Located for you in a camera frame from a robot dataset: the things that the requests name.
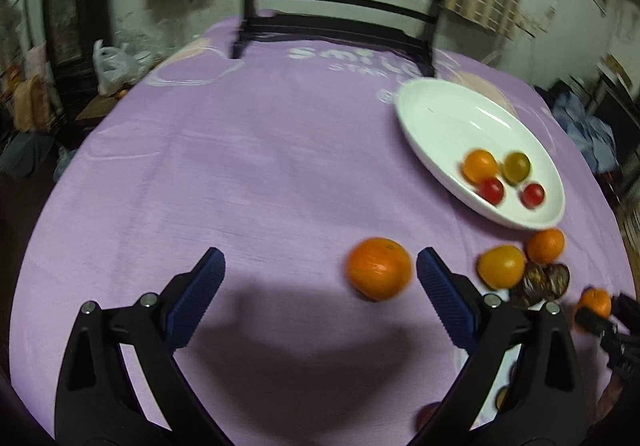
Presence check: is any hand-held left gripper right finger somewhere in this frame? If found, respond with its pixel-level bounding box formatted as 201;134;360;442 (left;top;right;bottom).
400;247;588;446

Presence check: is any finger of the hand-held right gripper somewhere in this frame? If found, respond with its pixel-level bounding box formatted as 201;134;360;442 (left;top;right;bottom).
574;307;616;334

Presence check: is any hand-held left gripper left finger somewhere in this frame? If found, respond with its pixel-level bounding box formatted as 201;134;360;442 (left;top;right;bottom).
54;247;231;446

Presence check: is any dark wrinkled passion fruit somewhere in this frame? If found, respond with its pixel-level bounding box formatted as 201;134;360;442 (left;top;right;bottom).
544;264;571;299
510;262;548;307

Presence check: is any yellow-orange tangerine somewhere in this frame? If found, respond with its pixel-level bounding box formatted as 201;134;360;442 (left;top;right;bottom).
477;246;527;290

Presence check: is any large orange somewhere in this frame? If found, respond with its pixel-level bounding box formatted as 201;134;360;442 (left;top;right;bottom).
345;237;414;301

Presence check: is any reddish round fruit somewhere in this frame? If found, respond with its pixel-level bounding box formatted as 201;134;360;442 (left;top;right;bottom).
415;402;441;432

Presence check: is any white oval plate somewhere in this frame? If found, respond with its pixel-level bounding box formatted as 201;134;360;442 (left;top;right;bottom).
396;78;566;231

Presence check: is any red cherry tomato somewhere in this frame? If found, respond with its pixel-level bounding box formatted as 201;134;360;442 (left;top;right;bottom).
477;177;506;205
520;182;547;209

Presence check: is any small green tomato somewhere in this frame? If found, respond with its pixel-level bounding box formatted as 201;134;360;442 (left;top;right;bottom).
502;152;531;185

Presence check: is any purple printed blanket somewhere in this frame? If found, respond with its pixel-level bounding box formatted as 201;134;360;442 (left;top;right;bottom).
10;10;626;446

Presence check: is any blue crumpled cloth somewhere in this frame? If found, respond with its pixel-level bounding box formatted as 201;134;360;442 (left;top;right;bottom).
550;90;620;175

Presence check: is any small wooden side table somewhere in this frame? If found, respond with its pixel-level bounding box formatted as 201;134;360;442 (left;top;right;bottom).
74;90;132;127

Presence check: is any dark grey bag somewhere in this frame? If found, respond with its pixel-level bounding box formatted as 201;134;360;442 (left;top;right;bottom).
0;132;57;178

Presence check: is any white plastic bag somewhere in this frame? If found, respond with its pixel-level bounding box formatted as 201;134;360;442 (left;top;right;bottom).
92;40;152;95

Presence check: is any dark wooden framed cabinet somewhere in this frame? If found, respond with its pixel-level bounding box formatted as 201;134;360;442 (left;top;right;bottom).
42;0;103;79

